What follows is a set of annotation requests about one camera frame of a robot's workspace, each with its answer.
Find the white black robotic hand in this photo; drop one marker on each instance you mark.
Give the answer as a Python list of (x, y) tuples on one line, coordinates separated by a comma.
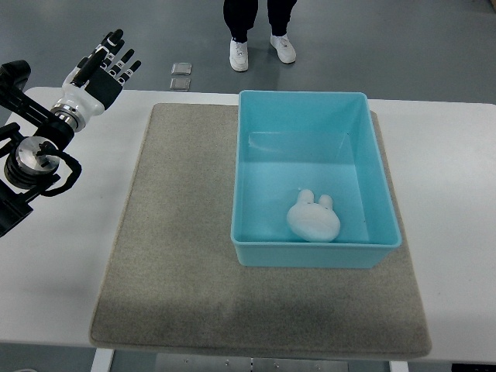
[(96, 82)]

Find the white bunny toy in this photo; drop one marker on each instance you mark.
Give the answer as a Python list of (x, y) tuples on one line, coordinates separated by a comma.
[(314, 222)]

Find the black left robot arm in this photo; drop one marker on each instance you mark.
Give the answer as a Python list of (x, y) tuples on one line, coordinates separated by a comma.
[(34, 165)]

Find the blue plastic box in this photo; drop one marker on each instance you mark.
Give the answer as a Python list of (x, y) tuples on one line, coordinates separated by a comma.
[(315, 144)]

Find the lower floor socket plate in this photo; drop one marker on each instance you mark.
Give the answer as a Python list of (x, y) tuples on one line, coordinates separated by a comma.
[(180, 84)]

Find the floor socket plate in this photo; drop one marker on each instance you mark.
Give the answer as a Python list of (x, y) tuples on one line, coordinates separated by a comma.
[(181, 68), (180, 84)]

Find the upper floor socket plate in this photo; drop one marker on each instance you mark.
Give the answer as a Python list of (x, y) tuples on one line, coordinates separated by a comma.
[(181, 68)]

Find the left white sneaker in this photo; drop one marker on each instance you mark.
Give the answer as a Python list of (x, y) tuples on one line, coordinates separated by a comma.
[(238, 56)]

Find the white sneaker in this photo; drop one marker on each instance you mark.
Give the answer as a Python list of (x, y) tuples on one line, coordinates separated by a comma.
[(238, 56), (284, 49)]

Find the standing person's black trousers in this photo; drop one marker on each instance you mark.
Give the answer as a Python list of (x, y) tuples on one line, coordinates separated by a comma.
[(240, 16)]

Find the right white sneaker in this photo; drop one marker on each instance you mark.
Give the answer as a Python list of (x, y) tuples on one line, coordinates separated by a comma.
[(284, 49)]

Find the beige felt mat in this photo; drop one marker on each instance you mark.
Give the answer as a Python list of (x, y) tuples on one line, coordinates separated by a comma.
[(173, 282)]

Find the white table leg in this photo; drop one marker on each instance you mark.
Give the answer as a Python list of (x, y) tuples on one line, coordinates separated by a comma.
[(102, 361)]

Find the grey metal table crossbar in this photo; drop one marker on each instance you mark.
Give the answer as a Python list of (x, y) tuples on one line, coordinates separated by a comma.
[(184, 362)]

